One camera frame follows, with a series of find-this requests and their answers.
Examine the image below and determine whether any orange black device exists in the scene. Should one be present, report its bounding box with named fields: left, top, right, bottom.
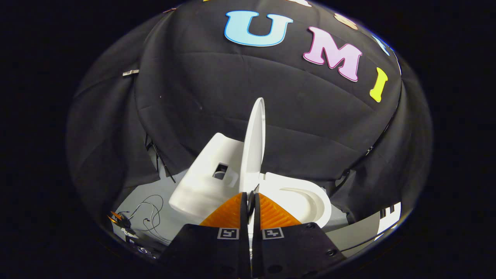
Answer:
left=108, top=211, right=131, bottom=230

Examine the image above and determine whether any thin grey cable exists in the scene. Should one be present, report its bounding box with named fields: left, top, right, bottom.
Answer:
left=127, top=195, right=172, bottom=245

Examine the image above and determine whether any white board with black print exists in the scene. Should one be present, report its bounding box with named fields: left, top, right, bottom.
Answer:
left=375, top=201, right=402, bottom=239

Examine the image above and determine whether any black backdrop cloth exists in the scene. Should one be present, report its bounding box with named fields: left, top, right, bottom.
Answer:
left=66, top=0, right=434, bottom=233

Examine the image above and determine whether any white toilet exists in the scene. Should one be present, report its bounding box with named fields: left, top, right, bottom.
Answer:
left=169, top=133, right=332, bottom=230

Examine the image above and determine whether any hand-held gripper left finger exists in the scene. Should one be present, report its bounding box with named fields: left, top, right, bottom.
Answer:
left=159, top=192, right=249, bottom=279

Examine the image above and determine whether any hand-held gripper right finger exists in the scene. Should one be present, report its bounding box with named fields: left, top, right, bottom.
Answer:
left=252, top=192, right=347, bottom=279

